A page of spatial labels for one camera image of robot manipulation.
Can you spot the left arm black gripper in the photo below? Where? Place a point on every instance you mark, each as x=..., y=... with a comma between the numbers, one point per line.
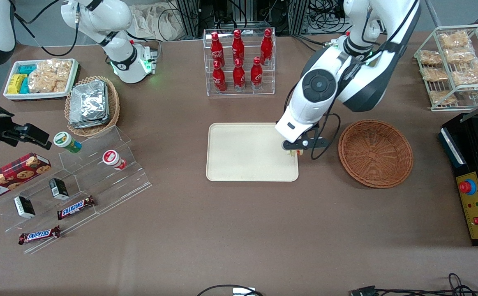
x=298, y=152

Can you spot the triangle sandwich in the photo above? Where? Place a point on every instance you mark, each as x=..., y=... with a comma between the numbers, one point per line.
x=295, y=154

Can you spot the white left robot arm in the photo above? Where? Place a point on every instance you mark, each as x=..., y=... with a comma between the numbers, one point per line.
x=300, y=111

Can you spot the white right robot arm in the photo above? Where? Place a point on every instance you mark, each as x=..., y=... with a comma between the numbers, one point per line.
x=119, y=53

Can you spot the white rectangular snack tray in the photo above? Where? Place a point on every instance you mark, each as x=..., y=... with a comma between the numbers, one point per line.
x=41, y=95

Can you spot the beige plastic tray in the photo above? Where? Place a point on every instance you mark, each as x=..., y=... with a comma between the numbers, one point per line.
x=243, y=156

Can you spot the round brown wicker basket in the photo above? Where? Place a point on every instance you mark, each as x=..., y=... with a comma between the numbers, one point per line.
x=376, y=154

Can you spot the oval light wicker basket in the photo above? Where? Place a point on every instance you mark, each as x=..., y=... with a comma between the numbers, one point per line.
x=113, y=107

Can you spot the green lidded cup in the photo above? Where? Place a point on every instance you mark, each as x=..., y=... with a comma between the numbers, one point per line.
x=64, y=139

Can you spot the red tartan cookie box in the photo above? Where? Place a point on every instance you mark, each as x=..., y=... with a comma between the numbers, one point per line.
x=12, y=174

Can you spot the teal snack pack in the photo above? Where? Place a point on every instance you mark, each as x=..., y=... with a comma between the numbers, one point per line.
x=27, y=69
x=25, y=86

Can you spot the yellow snack pack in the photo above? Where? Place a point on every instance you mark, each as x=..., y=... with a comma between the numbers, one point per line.
x=15, y=84

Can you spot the small black box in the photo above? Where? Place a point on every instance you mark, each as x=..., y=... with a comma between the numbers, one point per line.
x=58, y=188
x=24, y=206

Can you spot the clear bag of crackers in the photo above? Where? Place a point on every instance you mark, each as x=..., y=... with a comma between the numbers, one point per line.
x=49, y=76

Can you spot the silver foil packet stack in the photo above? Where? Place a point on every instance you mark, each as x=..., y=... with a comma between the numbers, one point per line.
x=88, y=102

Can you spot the clear acrylic bottle rack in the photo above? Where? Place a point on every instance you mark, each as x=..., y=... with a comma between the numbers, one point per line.
x=242, y=93

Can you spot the red cola bottle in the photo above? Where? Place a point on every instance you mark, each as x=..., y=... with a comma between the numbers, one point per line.
x=219, y=78
x=238, y=47
x=257, y=74
x=217, y=49
x=266, y=47
x=239, y=76

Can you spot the red lidded cup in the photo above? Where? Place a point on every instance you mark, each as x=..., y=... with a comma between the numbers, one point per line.
x=110, y=157

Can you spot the Snickers chocolate bar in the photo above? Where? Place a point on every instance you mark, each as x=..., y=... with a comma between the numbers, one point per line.
x=39, y=235
x=75, y=207

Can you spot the clear acrylic stepped display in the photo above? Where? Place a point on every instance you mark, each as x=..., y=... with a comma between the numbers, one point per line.
x=99, y=193

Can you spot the small white device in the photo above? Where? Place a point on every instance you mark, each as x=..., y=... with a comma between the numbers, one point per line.
x=243, y=292

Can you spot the bagged fried snack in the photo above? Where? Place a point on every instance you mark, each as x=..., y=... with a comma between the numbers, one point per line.
x=435, y=74
x=430, y=57
x=442, y=98
x=460, y=56
x=454, y=40
x=469, y=74

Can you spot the black machine housing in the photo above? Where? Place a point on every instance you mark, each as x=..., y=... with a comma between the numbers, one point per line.
x=452, y=152

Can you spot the red emergency stop button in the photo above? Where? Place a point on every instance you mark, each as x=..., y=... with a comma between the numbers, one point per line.
x=465, y=187

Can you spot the beige cloth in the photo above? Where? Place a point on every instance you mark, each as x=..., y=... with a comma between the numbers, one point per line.
x=156, y=20

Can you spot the grey metal pole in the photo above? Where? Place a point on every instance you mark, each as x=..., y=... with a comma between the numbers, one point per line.
x=432, y=12

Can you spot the aluminium frame post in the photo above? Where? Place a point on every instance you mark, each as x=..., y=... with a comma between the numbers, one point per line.
x=189, y=16
x=298, y=16

